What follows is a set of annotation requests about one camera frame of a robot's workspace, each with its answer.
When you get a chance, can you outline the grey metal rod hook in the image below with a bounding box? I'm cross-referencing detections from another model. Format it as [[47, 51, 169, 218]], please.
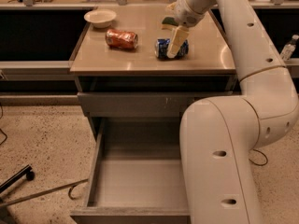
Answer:
[[0, 178, 89, 209]]

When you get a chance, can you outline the crushed blue pepsi can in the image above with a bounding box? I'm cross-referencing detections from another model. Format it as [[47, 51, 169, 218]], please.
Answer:
[[155, 38, 189, 60]]

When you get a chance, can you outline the yellow green sponge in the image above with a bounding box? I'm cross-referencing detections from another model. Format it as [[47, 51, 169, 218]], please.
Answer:
[[161, 17, 178, 30]]

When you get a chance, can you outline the crushed orange soda can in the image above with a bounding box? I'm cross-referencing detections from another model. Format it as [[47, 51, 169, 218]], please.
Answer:
[[105, 29, 138, 49]]

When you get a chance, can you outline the black cable at left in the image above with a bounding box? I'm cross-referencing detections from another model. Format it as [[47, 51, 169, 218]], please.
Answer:
[[0, 101, 8, 147]]

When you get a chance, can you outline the white ceramic bowl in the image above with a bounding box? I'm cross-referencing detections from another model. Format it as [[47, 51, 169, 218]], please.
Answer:
[[84, 9, 117, 29]]

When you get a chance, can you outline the grey drawer cabinet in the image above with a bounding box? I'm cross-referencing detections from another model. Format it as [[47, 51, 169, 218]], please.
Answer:
[[70, 4, 237, 134]]

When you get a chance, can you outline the black power adapter cable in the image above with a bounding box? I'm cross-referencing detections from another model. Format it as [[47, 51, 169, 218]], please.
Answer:
[[248, 148, 269, 167]]

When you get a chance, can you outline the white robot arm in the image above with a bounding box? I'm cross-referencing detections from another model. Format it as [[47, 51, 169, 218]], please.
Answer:
[[167, 0, 298, 224]]

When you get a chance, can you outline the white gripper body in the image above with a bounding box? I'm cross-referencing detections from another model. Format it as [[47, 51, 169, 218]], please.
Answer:
[[174, 0, 205, 28]]

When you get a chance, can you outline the open grey middle drawer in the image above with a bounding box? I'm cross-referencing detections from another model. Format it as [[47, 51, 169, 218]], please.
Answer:
[[71, 118, 190, 224]]

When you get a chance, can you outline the clear plastic water bottle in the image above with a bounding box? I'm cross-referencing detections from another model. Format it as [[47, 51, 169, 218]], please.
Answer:
[[280, 35, 299, 62]]

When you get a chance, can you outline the closed grey top drawer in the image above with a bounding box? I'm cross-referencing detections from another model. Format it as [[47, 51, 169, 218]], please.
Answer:
[[78, 92, 227, 118]]

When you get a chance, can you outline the black chair leg caster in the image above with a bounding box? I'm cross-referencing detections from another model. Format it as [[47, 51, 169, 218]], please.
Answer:
[[0, 165, 35, 193]]

